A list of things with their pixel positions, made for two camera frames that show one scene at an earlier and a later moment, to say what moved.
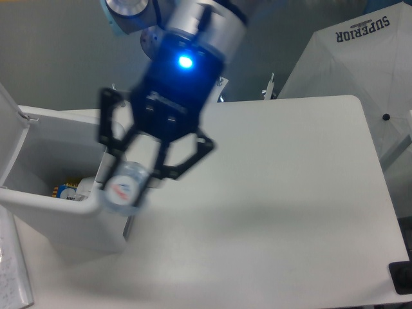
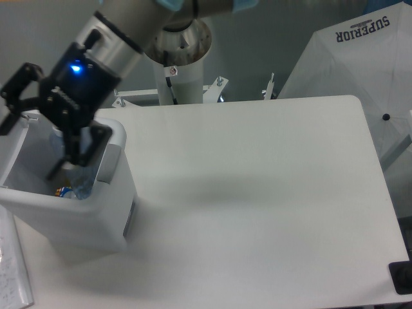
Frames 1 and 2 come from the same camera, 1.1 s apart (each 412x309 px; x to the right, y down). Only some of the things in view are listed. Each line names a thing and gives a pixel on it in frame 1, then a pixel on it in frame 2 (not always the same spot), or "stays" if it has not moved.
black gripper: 180,77 to 75,88
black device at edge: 401,273 stays
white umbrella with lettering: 368,56 stays
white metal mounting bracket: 221,87 stays
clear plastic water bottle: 125,187 to 80,177
